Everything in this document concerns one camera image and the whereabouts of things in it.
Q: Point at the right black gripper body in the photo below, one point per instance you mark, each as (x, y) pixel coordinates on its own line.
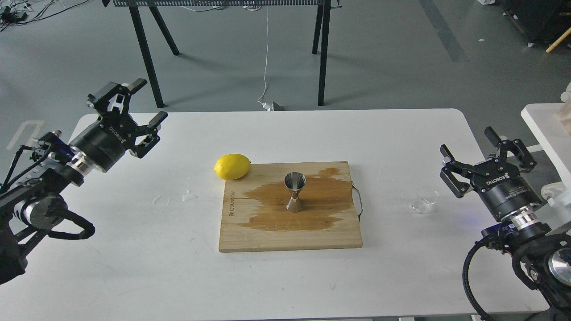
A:
(502, 191)

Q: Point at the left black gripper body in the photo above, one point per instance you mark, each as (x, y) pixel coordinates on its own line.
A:
(106, 140)

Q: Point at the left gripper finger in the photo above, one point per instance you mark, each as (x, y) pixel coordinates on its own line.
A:
(144, 138)
(113, 99)

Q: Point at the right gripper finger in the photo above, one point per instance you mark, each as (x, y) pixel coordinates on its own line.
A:
(516, 147)
(451, 166)

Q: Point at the small clear glass cup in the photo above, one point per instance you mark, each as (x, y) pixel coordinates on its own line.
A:
(425, 200)

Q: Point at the steel double jigger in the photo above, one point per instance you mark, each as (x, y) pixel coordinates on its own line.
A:
(295, 182)

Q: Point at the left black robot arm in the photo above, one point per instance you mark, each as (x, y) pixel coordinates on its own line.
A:
(31, 203)

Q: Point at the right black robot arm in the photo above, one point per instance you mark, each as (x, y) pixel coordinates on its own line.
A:
(541, 260)

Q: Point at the white side table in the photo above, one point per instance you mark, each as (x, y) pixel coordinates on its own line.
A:
(550, 134)

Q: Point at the yellow lemon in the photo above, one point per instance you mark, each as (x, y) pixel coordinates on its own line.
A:
(232, 166)

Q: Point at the wooden cutting board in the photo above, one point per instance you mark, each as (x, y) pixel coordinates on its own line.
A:
(255, 216)

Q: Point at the wooden stick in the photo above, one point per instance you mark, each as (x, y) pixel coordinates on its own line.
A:
(558, 41)

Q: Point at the black frame background table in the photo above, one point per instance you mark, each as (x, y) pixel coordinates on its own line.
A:
(320, 40)

